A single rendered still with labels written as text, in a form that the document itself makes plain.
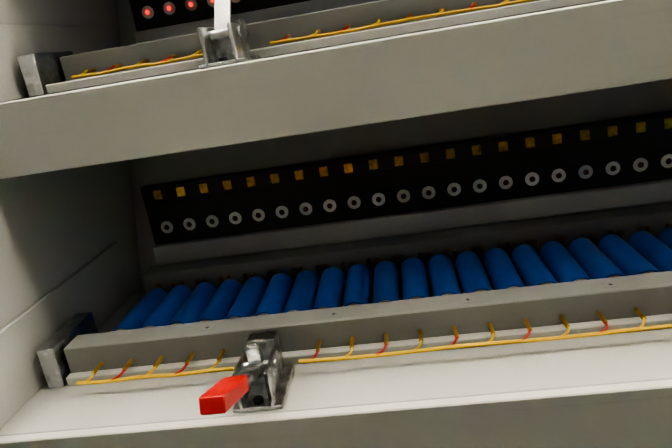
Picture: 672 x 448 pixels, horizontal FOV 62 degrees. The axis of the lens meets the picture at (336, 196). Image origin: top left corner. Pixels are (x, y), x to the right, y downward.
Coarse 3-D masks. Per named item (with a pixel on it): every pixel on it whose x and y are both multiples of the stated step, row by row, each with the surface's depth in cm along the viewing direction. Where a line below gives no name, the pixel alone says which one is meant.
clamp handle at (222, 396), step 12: (252, 348) 31; (252, 360) 31; (240, 372) 29; (252, 372) 29; (216, 384) 26; (228, 384) 26; (240, 384) 26; (204, 396) 24; (216, 396) 24; (228, 396) 25; (240, 396) 26; (204, 408) 24; (216, 408) 24; (228, 408) 24
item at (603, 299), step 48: (528, 288) 34; (576, 288) 33; (624, 288) 32; (96, 336) 37; (144, 336) 36; (192, 336) 35; (240, 336) 35; (288, 336) 34; (336, 336) 34; (384, 336) 33; (432, 336) 34; (576, 336) 31
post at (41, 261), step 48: (0, 0) 38; (48, 0) 44; (96, 0) 51; (0, 192) 36; (48, 192) 40; (96, 192) 47; (0, 240) 35; (48, 240) 40; (96, 240) 46; (0, 288) 35; (48, 288) 39
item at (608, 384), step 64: (576, 192) 44; (640, 192) 43; (192, 256) 48; (64, 320) 40; (0, 384) 33; (64, 384) 36; (128, 384) 35; (192, 384) 34; (320, 384) 32; (384, 384) 31; (448, 384) 30; (512, 384) 29; (576, 384) 28; (640, 384) 27
